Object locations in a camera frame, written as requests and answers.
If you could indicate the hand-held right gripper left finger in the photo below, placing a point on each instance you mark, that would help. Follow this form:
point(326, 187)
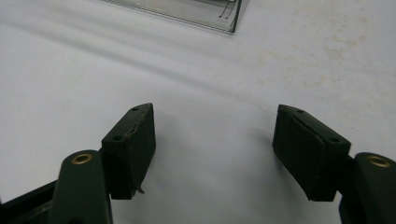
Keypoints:
point(130, 155)

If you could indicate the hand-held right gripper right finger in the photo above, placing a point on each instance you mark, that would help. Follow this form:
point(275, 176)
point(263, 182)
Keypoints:
point(306, 155)

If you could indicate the clear plastic drawer case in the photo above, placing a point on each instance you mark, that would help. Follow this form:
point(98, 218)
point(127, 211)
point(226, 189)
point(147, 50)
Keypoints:
point(186, 11)

